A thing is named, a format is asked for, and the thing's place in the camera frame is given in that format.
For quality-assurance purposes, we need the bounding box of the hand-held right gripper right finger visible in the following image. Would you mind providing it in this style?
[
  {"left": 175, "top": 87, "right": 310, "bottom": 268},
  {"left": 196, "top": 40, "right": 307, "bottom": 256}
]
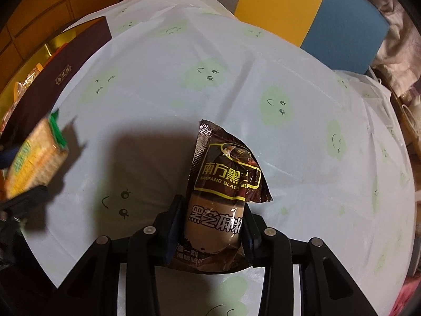
[{"left": 243, "top": 204, "right": 375, "bottom": 316}]

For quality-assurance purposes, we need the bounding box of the pale blue printed tablecloth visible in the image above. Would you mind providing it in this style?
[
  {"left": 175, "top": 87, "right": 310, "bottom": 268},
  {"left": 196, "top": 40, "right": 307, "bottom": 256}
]
[{"left": 20, "top": 0, "right": 417, "bottom": 316}]

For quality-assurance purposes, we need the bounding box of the patterned beige curtain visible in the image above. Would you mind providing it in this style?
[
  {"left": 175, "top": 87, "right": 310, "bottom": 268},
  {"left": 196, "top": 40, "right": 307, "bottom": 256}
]
[{"left": 357, "top": 0, "right": 421, "bottom": 96}]

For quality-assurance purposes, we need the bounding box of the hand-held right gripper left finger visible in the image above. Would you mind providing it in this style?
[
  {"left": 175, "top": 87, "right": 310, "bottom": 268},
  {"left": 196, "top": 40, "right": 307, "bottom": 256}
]
[{"left": 58, "top": 195, "right": 185, "bottom": 316}]

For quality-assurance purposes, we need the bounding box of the red patterned cloth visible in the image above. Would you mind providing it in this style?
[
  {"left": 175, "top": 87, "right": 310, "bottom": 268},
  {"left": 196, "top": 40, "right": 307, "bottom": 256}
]
[{"left": 393, "top": 276, "right": 421, "bottom": 316}]

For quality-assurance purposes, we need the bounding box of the gold tin box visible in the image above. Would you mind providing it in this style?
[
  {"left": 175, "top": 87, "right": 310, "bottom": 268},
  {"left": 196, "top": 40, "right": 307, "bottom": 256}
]
[{"left": 0, "top": 16, "right": 112, "bottom": 135}]

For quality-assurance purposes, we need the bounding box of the grey yellow blue chair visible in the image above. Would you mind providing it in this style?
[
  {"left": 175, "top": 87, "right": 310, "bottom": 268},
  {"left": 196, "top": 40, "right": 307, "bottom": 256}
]
[{"left": 166, "top": 0, "right": 390, "bottom": 75}]

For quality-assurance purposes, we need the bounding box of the white coiled cable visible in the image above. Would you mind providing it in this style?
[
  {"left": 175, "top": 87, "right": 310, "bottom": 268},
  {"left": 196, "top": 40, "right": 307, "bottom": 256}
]
[{"left": 399, "top": 102, "right": 421, "bottom": 129}]

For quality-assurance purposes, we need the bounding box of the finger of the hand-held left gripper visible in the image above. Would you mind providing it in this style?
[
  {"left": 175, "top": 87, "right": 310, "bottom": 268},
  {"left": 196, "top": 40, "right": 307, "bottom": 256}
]
[
  {"left": 0, "top": 185, "right": 50, "bottom": 234},
  {"left": 0, "top": 145, "right": 18, "bottom": 170}
]

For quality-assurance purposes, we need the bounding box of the yellow cracker packet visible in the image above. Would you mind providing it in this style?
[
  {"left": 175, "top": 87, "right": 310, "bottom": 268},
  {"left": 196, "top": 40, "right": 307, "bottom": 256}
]
[{"left": 4, "top": 110, "right": 69, "bottom": 200}]

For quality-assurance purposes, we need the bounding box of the orange wooden cabinet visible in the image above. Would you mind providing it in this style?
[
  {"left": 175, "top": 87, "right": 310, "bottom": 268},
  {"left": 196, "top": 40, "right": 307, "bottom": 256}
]
[{"left": 0, "top": 0, "right": 172, "bottom": 86}]

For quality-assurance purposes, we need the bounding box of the yellow clear snack packet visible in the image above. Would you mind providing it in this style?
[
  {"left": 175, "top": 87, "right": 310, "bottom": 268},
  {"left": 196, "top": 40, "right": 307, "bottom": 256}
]
[{"left": 13, "top": 62, "right": 45, "bottom": 106}]

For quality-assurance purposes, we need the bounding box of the brown sesame paste packet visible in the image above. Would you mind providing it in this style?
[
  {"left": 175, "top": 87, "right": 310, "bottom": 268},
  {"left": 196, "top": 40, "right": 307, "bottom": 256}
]
[{"left": 169, "top": 119, "right": 273, "bottom": 272}]

